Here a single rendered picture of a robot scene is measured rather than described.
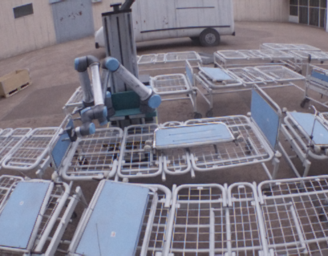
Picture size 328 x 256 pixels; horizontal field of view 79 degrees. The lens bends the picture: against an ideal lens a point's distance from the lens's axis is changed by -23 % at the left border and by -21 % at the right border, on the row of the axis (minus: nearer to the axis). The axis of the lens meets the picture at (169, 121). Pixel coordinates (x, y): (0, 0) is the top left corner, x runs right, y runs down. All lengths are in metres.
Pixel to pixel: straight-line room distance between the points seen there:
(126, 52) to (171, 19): 6.49
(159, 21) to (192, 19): 1.25
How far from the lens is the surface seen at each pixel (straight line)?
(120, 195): 1.78
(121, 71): 2.38
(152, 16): 9.13
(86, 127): 2.09
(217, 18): 9.70
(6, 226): 1.96
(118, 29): 2.81
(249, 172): 2.82
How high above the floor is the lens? 1.77
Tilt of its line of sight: 27 degrees down
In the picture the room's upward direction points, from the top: 5 degrees counter-clockwise
